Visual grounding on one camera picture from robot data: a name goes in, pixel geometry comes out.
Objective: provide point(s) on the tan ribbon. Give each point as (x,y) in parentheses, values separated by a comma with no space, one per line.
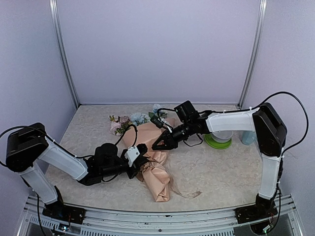
(177,189)

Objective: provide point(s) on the white ceramic bowl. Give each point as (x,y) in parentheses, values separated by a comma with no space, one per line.
(222,136)

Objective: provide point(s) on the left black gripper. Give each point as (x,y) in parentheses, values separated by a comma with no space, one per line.
(140,161)

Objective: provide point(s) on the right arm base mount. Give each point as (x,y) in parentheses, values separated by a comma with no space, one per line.
(262,208)

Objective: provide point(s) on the pink rose stem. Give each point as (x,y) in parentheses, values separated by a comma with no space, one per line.
(119,124)

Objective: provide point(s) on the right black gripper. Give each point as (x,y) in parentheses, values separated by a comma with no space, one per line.
(170,143)

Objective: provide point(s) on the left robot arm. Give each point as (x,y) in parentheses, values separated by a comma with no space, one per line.
(28,144)

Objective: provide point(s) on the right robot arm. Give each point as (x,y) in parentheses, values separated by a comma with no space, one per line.
(263,122)

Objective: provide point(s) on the right aluminium frame post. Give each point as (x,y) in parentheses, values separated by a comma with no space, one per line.
(254,52)

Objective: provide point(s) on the pink wrapping paper sheet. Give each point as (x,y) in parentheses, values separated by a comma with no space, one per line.
(146,134)

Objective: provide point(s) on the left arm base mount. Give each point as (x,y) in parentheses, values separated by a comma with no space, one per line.
(58,210)

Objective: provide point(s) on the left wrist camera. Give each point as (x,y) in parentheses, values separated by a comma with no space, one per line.
(134,152)

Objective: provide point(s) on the green plate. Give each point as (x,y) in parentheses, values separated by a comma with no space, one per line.
(215,144)

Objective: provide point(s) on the aluminium frame post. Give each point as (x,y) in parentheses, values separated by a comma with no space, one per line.
(59,36)
(254,52)

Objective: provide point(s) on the front aluminium rail base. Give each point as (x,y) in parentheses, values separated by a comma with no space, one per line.
(105,222)

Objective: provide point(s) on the left aluminium frame post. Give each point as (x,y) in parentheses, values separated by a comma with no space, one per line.
(59,36)

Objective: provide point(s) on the light blue cup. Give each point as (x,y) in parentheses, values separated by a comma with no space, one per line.
(248,137)

